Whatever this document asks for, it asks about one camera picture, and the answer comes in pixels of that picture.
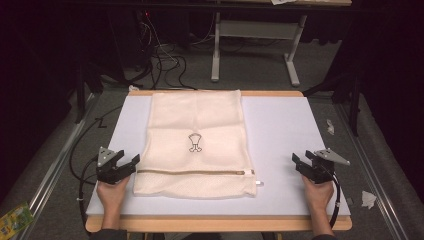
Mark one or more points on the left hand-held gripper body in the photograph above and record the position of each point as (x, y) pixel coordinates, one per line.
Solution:
(108, 171)

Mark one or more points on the small crumpled white paper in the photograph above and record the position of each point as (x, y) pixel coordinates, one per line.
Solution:
(330, 127)

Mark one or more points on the large crumpled white paper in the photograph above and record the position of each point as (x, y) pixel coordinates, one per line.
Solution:
(368, 199)

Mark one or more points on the silver floor rail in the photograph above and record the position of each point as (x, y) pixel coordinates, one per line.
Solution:
(370, 166)
(53, 166)

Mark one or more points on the white table mat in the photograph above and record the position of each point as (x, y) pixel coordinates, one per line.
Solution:
(283, 133)

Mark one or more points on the cream mesh laundry bag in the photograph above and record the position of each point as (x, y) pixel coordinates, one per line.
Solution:
(196, 120)

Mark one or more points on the black metal stand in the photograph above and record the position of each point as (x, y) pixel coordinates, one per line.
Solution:
(81, 90)
(353, 100)

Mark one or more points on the person's left hand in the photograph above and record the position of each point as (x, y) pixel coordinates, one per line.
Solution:
(111, 196)

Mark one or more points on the white scrap behind table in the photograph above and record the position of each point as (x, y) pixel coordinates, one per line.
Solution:
(133, 88)

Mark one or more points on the small grey scrap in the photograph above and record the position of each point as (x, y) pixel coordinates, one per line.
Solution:
(349, 201)

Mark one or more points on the green printed packet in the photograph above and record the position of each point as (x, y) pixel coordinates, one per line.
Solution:
(15, 221)

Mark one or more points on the wooden table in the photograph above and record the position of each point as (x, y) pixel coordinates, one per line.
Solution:
(216, 224)

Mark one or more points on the grey metal desk frame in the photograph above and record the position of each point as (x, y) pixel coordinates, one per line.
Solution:
(256, 30)

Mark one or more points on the person's right hand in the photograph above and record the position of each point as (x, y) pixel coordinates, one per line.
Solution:
(318, 198)

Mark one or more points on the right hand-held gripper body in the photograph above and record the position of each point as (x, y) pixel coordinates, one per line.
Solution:
(318, 171)

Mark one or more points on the white paper sheet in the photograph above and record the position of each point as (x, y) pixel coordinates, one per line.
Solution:
(281, 1)

